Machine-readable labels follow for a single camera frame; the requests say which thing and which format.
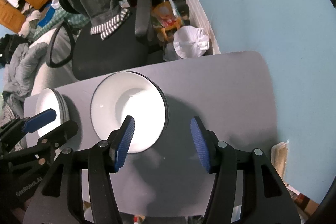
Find white plate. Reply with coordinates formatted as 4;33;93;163
35;88;70;137

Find white ribbed bowl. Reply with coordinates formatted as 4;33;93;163
90;71;169;154

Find grey bed mattress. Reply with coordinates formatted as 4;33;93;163
26;27;79;98

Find grey table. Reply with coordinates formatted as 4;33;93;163
23;50;279;219

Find black clothes pile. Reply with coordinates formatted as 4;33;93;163
0;34;30;67

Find black office chair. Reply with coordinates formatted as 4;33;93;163
46;0;152;80

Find blue open box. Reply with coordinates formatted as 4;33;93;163
37;5;56;27

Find white plastic bag on floor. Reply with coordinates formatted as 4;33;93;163
163;26;210;61

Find orange snack bag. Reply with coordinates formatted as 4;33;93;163
151;0;190;43

